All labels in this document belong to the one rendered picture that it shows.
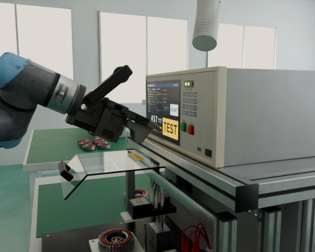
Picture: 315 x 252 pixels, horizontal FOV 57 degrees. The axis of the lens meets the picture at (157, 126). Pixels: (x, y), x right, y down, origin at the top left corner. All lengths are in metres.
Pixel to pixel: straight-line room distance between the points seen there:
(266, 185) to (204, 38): 1.50
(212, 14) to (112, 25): 3.68
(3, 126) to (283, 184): 0.53
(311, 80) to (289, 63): 6.82
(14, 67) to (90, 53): 4.83
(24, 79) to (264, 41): 6.69
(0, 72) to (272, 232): 0.58
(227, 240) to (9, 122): 0.47
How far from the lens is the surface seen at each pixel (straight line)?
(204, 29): 1.96
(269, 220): 0.60
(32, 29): 5.41
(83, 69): 5.38
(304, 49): 7.93
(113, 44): 5.51
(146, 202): 0.95
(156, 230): 0.99
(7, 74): 0.61
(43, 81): 0.60
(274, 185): 0.56
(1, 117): 0.63
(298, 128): 0.74
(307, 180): 0.61
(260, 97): 0.65
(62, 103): 0.61
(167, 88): 0.81
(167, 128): 0.82
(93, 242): 1.04
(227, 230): 0.55
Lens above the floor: 1.28
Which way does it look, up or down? 7 degrees down
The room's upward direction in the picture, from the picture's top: straight up
